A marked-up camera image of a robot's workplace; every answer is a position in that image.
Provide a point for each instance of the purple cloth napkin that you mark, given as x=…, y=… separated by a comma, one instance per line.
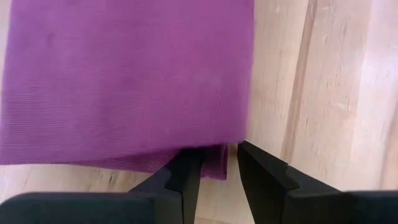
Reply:
x=124, y=77

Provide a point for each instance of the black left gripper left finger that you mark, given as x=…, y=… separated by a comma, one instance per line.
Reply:
x=140, y=208

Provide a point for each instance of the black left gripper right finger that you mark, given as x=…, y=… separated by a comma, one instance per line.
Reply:
x=280, y=202

